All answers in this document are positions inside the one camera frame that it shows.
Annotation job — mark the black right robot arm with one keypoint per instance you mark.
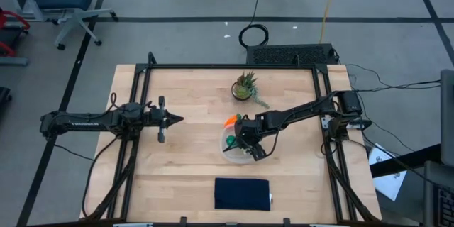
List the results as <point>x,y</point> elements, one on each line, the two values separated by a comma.
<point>305,110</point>

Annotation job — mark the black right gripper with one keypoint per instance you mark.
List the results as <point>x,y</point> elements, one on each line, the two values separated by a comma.
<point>248,133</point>

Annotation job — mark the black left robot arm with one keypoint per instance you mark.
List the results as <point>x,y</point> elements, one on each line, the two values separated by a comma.
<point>88,122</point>

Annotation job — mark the clear plastic tupperware container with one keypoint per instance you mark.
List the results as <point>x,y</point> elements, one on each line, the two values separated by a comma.
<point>230,156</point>

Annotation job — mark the dark green toy pepper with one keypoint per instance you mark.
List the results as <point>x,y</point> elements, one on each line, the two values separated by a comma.
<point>230,140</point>

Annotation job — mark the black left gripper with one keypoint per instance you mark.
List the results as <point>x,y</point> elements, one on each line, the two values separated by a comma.
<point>157,117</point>

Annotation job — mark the navy blue folded cloth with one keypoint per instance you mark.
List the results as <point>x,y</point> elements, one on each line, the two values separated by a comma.
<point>242,194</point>

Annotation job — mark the red tubular frame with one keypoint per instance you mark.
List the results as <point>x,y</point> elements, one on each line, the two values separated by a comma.
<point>17,21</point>

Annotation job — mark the white paper sheet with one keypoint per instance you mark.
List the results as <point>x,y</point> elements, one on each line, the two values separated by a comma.
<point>390,184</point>

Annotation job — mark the orange toy carrot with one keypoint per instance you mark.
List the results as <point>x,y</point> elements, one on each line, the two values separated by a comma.
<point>230,120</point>

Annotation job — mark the black curved frame brace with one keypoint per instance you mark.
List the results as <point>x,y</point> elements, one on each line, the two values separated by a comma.
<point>152,58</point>

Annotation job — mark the potted succulent plant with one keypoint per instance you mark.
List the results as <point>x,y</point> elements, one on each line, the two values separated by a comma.
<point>242,91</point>

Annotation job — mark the grey monitor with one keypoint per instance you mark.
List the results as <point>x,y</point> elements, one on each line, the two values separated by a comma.
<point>447,113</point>

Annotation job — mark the black aluminium table frame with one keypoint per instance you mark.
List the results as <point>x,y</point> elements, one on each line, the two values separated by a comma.
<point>230,66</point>

